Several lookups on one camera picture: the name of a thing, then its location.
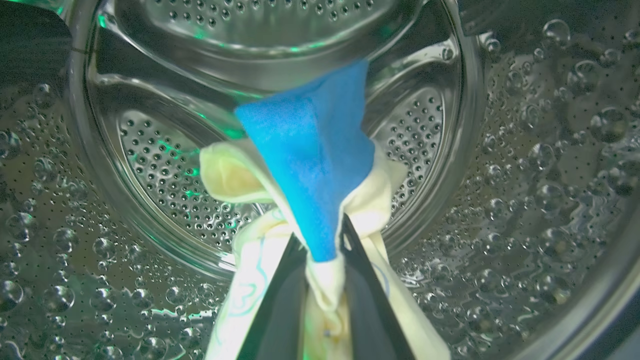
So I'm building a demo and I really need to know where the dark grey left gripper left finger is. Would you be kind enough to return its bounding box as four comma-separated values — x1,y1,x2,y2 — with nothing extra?
237,232,311,360

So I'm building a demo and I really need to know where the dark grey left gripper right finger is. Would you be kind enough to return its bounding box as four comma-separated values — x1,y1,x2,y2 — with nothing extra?
340,213,416,360

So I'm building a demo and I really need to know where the cream garment with blue patch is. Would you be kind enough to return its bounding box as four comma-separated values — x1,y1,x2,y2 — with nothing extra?
199,59,451,360

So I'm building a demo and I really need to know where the perforated steel washer drum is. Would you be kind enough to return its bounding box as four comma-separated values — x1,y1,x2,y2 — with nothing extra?
0,0,640,360

